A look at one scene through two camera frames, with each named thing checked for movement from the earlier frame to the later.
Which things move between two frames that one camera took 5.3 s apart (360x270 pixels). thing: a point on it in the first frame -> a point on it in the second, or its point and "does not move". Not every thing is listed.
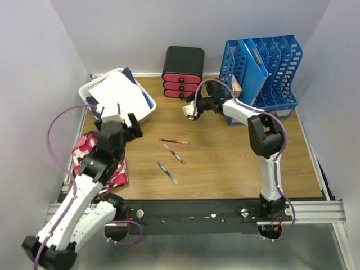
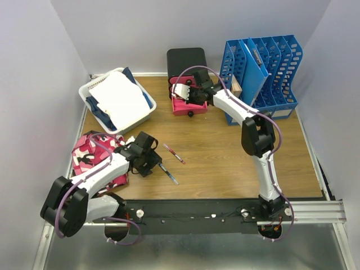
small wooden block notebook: (235, 87) does not move
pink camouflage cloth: (85, 144) does not move
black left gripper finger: (136, 130) -> (153, 159)
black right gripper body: (203, 104) -> (194, 96)
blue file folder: (255, 73) does not move
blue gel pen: (168, 172) does not move
